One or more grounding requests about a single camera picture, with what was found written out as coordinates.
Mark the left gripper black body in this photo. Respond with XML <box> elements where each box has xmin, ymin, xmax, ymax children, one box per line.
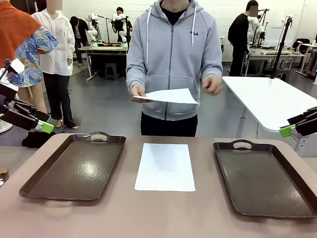
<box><xmin>4</xmin><ymin>102</ymin><xmax>36</xmax><ymax>129</ymax></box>

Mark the white A4 paper sheet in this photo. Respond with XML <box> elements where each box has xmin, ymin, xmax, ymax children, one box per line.
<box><xmin>132</xmin><ymin>88</ymin><xmax>200</xmax><ymax>105</ymax></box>

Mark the white A4 paper stack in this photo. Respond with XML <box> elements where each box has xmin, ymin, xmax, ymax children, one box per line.
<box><xmin>134</xmin><ymin>143</ymin><xmax>197</xmax><ymax>192</ymax></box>

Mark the person's left forearm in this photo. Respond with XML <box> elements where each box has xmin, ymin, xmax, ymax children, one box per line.
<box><xmin>198</xmin><ymin>53</ymin><xmax>223</xmax><ymax>80</ymax></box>

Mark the person's right forearm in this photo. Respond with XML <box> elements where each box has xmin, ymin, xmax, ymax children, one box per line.
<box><xmin>125</xmin><ymin>56</ymin><xmax>147</xmax><ymax>93</ymax></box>

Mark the person's left hand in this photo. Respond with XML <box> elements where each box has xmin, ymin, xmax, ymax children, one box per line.
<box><xmin>202</xmin><ymin>75</ymin><xmax>223</xmax><ymax>96</ymax></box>

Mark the person's right hand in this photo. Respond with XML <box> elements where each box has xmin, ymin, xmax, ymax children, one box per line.
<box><xmin>130</xmin><ymin>83</ymin><xmax>154</xmax><ymax>104</ymax></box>

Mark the black bag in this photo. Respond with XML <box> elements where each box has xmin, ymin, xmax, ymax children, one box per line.
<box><xmin>21</xmin><ymin>130</ymin><xmax>56</xmax><ymax>149</ymax></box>

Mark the white round fan base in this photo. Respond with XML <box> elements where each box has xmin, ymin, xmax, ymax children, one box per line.
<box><xmin>0</xmin><ymin>120</ymin><xmax>13</xmax><ymax>134</ymax></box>

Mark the white table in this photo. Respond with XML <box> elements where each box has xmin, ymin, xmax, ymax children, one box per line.
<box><xmin>221</xmin><ymin>76</ymin><xmax>317</xmax><ymax>158</ymax></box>

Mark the brown plastic tray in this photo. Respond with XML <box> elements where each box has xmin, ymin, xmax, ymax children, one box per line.
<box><xmin>213</xmin><ymin>139</ymin><xmax>317</xmax><ymax>219</ymax></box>
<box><xmin>19</xmin><ymin>131</ymin><xmax>127</xmax><ymax>202</ymax></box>

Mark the grey background desk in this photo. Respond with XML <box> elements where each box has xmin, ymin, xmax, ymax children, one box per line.
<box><xmin>244</xmin><ymin>48</ymin><xmax>307</xmax><ymax>76</ymax></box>

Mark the white background desk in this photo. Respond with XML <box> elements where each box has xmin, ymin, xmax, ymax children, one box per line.
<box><xmin>296</xmin><ymin>39</ymin><xmax>317</xmax><ymax>76</ymax></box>

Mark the person in white jacket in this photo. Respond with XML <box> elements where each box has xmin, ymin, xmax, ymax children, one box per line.
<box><xmin>31</xmin><ymin>0</ymin><xmax>79</xmax><ymax>130</ymax></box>

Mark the black tripod stand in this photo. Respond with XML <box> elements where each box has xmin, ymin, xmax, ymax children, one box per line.
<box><xmin>268</xmin><ymin>15</ymin><xmax>294</xmax><ymax>79</ymax></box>

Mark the grey plastic stool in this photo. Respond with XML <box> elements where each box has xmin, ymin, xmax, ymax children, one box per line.
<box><xmin>105</xmin><ymin>63</ymin><xmax>118</xmax><ymax>80</ymax></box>

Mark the person in dark jacket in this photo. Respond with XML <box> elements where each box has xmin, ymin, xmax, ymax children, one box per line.
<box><xmin>69</xmin><ymin>16</ymin><xmax>87</xmax><ymax>68</ymax></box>

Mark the wooden top workshop table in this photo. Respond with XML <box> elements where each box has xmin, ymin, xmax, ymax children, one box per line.
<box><xmin>78</xmin><ymin>45</ymin><xmax>129</xmax><ymax>82</ymax></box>

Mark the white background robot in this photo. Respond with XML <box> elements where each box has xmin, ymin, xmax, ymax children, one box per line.
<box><xmin>247</xmin><ymin>16</ymin><xmax>265</xmax><ymax>48</ymax></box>
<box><xmin>111</xmin><ymin>12</ymin><xmax>128</xmax><ymax>43</ymax></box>
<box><xmin>85</xmin><ymin>12</ymin><xmax>100</xmax><ymax>47</ymax></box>

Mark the person in black clothes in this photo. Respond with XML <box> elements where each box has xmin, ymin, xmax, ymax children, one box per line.
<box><xmin>227</xmin><ymin>0</ymin><xmax>260</xmax><ymax>77</ymax></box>

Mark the person in black t-shirt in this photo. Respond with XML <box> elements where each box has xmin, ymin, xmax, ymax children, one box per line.
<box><xmin>115</xmin><ymin>6</ymin><xmax>134</xmax><ymax>38</ymax></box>

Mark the person in grey hoodie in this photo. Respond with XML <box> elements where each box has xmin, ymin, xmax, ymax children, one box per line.
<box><xmin>125</xmin><ymin>0</ymin><xmax>223</xmax><ymax>138</ymax></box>

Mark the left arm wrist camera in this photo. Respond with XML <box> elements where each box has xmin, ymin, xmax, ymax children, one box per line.
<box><xmin>9</xmin><ymin>59</ymin><xmax>25</xmax><ymax>74</ymax></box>

